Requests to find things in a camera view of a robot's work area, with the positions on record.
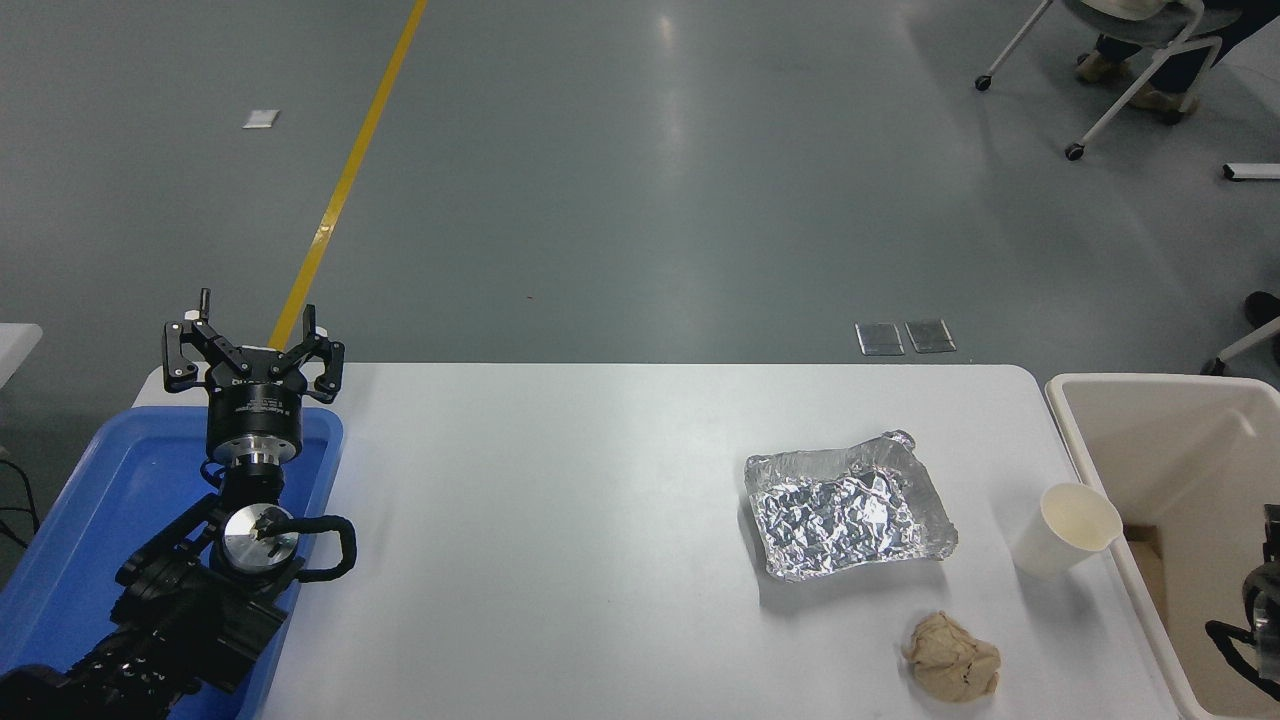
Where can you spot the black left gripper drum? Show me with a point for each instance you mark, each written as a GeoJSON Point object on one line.
{"type": "Point", "coordinates": [256, 415]}

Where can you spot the white paper cup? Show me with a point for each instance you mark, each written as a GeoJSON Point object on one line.
{"type": "Point", "coordinates": [1050, 545]}

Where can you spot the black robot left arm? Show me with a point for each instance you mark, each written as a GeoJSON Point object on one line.
{"type": "Point", "coordinates": [190, 620]}

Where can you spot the blue plastic tray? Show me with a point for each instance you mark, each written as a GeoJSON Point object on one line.
{"type": "Point", "coordinates": [110, 490]}

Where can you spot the white side table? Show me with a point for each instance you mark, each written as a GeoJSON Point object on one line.
{"type": "Point", "coordinates": [15, 350]}

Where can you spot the crumpled foil tray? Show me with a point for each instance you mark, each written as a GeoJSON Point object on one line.
{"type": "Point", "coordinates": [840, 510]}

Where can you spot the metal floor plate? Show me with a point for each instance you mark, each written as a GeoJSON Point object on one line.
{"type": "Point", "coordinates": [930, 336]}
{"type": "Point", "coordinates": [880, 339]}

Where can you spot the crumpled tan paper ball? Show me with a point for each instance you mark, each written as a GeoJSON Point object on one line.
{"type": "Point", "coordinates": [950, 658]}

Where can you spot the brown cardboard piece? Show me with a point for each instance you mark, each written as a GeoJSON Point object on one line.
{"type": "Point", "coordinates": [1148, 560]}

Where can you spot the large pale bin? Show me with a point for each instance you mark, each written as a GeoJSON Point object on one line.
{"type": "Point", "coordinates": [1180, 450]}

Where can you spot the white-framed wheeled chair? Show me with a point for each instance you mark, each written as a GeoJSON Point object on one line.
{"type": "Point", "coordinates": [1150, 60]}

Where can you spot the seated person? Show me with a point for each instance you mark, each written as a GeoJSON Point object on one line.
{"type": "Point", "coordinates": [1185, 65]}

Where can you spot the white chair base leg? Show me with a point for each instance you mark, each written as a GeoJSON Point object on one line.
{"type": "Point", "coordinates": [1245, 350]}

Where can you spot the person's dark shoe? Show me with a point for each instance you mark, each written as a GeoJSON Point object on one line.
{"type": "Point", "coordinates": [1265, 308]}

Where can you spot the white bar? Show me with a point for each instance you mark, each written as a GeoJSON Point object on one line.
{"type": "Point", "coordinates": [1252, 172]}

